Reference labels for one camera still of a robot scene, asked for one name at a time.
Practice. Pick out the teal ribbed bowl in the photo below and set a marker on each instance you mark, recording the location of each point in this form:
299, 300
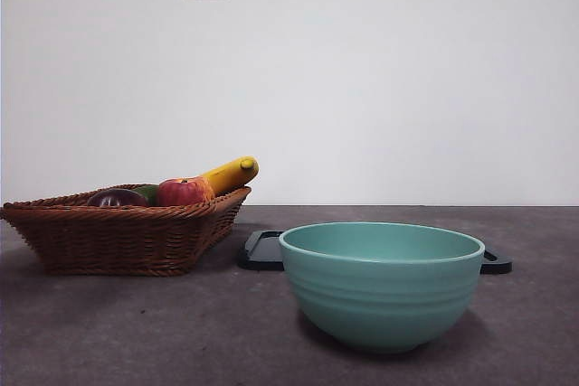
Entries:
380, 300

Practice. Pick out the dark red plum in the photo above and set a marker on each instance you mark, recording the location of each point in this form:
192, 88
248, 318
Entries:
117, 199

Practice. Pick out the yellow banana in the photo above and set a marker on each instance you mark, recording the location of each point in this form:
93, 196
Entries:
230, 176

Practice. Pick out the black rectangular tray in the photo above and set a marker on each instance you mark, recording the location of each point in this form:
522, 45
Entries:
262, 255

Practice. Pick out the red apple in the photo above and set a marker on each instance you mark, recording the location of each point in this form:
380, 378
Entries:
181, 194

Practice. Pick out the green avocado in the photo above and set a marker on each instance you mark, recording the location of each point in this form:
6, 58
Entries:
147, 194

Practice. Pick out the brown wicker basket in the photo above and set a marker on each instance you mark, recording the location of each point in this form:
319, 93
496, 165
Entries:
117, 241

